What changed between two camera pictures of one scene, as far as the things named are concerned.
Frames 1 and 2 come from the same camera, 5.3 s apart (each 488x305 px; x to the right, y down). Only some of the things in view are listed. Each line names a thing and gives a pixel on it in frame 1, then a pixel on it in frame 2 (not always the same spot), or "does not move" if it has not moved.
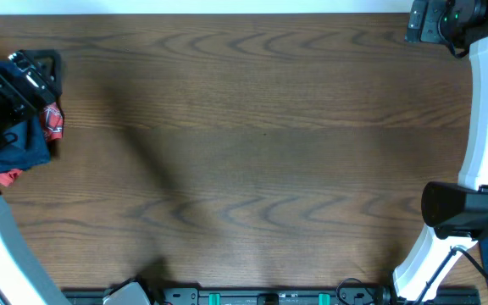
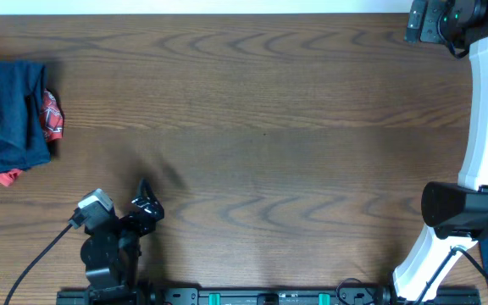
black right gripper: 434,10 does not move
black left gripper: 33,61 to 152,213
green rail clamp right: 324,298 does not move
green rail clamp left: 213,298 does not move
